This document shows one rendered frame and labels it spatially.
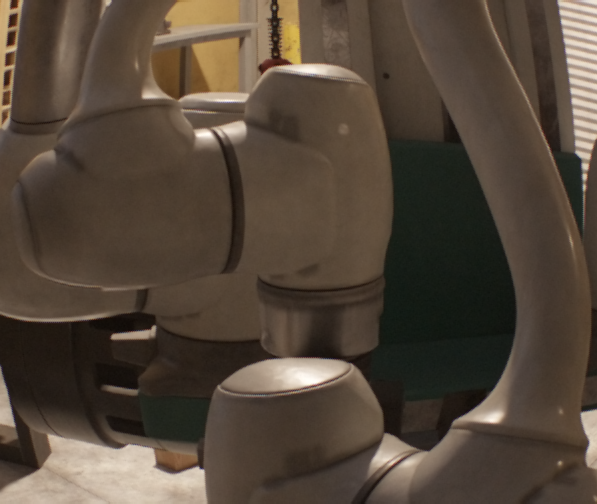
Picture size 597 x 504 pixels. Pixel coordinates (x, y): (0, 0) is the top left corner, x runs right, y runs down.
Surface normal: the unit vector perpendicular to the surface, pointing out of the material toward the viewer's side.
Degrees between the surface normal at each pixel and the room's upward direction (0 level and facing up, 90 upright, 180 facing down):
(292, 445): 67
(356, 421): 62
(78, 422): 120
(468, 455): 53
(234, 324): 92
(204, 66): 90
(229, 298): 93
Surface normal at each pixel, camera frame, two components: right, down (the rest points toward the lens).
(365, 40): -0.06, 0.25
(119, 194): 0.29, -0.19
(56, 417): -0.19, 0.72
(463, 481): -0.55, -0.42
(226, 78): 0.76, 0.14
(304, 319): -0.30, 0.25
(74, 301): 0.31, 0.74
